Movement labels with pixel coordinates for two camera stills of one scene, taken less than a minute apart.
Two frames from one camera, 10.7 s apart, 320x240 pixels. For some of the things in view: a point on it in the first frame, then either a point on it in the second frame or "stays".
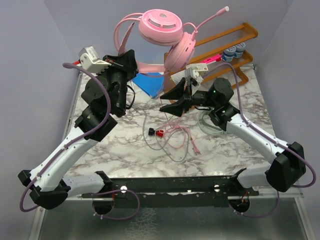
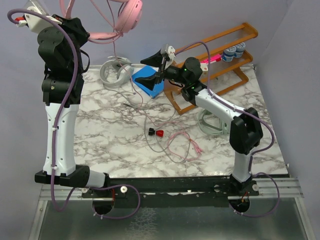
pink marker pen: [216, 57] stays
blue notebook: [152, 83] stays
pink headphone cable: [187, 130] -> [161, 124]
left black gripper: [126, 63] -> [74, 26]
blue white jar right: [240, 48] stays
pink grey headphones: [164, 27] -> [127, 19]
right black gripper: [178, 93] -> [156, 61]
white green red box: [202, 69] stays
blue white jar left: [228, 54] stays
